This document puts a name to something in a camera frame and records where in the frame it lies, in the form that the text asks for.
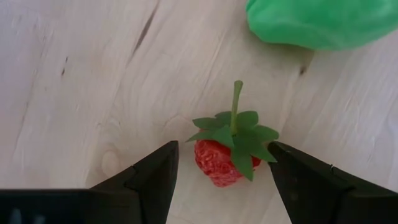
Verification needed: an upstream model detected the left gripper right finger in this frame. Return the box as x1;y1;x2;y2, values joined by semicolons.
267;141;398;224

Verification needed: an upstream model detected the red strawberry with green leaves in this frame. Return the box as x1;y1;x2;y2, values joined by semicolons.
185;80;280;189

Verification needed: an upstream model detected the round green toy fruit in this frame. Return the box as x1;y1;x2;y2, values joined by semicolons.
246;0;398;52

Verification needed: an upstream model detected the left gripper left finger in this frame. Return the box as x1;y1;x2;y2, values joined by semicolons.
89;140;180;224

